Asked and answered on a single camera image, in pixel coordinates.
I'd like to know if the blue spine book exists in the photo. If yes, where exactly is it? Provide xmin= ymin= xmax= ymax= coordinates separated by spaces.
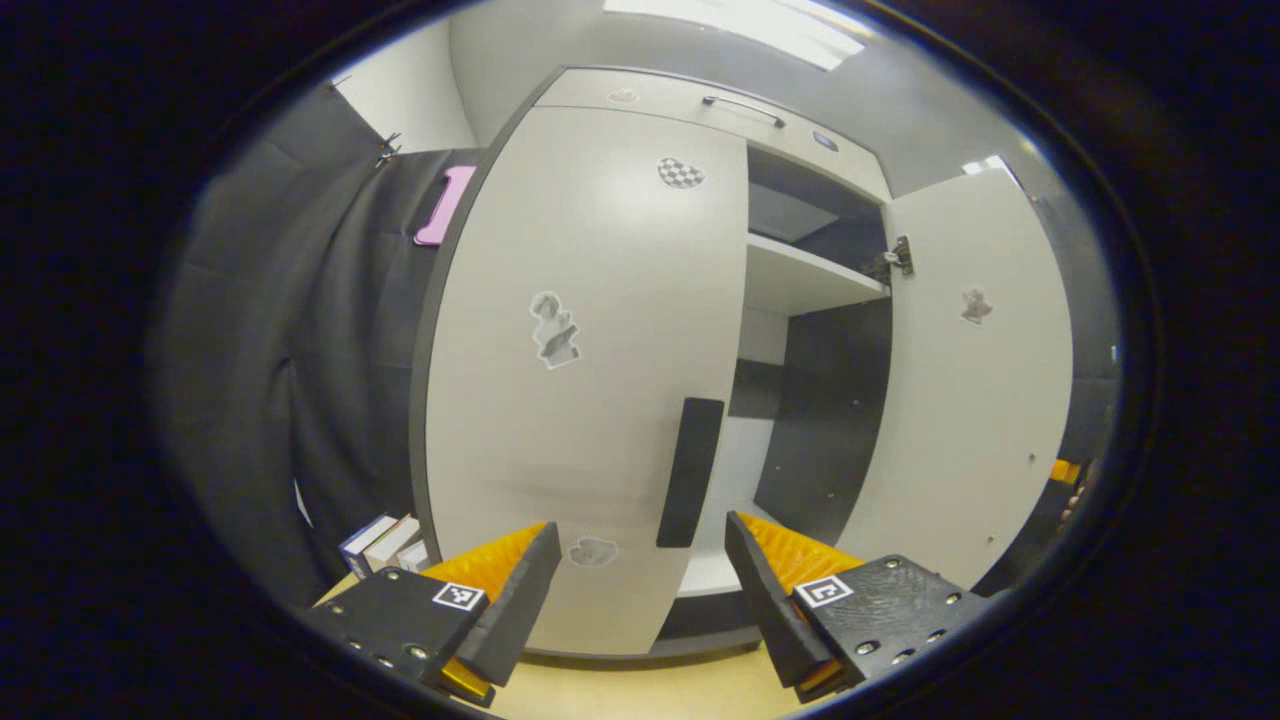
xmin=340 ymin=513 xmax=399 ymax=579

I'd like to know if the beige cabinet door box sticker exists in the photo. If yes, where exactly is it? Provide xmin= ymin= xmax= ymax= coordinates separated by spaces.
xmin=835 ymin=165 xmax=1076 ymax=591

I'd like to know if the black backdrop cloth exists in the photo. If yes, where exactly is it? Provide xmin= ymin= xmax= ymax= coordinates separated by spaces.
xmin=150 ymin=85 xmax=1121 ymax=611

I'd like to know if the beige double-door shoe cabinet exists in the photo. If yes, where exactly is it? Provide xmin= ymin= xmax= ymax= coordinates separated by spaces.
xmin=408 ymin=65 xmax=1076 ymax=661

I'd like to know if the beige cabinet drawer black handle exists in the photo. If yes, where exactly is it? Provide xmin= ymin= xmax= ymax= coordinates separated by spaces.
xmin=535 ymin=68 xmax=893 ymax=201

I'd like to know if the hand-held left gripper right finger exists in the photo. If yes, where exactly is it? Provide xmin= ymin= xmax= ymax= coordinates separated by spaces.
xmin=724 ymin=510 xmax=991 ymax=706

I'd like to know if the white spine book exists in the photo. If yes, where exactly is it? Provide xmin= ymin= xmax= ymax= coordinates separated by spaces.
xmin=365 ymin=515 xmax=421 ymax=571

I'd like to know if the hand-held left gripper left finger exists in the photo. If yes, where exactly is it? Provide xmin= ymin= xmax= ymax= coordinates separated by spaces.
xmin=300 ymin=520 xmax=563 ymax=709

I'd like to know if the beige cabinet door checkered sticker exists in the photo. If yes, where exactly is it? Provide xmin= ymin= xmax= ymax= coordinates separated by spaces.
xmin=425 ymin=105 xmax=751 ymax=656

